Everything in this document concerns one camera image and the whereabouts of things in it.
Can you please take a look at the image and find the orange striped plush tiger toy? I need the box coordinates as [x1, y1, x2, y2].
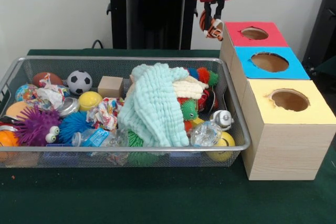
[198, 8, 225, 42]

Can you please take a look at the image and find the multicolour spiky caterpillar toy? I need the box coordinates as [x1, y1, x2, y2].
[183, 67, 219, 86]

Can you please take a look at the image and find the cream waffle cloth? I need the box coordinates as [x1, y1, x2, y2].
[172, 76, 208, 99]

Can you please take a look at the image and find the mint waffle cloth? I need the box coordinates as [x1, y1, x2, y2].
[117, 63, 190, 148]

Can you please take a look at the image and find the wooden box with three holes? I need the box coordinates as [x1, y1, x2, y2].
[219, 21, 336, 182]

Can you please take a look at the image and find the green spiky ball with eyes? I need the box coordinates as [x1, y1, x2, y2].
[181, 99, 200, 122]

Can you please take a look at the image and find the black stand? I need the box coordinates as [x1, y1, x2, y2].
[301, 0, 336, 78]

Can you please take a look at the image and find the dark green table cloth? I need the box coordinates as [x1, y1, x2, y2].
[313, 55, 336, 79]
[0, 48, 336, 224]

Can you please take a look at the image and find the small colourful crumpled paper ball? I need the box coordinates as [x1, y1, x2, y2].
[86, 97, 125, 132]

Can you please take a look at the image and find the crushed bottle with blue label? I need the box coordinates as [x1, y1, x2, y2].
[72, 129, 129, 148]

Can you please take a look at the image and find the blue spiky ball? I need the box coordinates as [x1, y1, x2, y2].
[59, 111, 91, 145]

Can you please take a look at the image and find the long colourful crumpled wrapper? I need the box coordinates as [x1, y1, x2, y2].
[25, 73, 67, 111]

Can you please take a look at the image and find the purple spiky ball with eyes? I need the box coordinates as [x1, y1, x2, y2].
[14, 104, 61, 146]

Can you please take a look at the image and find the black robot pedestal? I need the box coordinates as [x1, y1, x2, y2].
[101, 0, 212, 50]

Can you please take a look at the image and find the black cable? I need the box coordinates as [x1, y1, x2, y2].
[91, 39, 106, 50]

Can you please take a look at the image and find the silver wire mesh bin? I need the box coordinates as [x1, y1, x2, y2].
[0, 55, 251, 169]

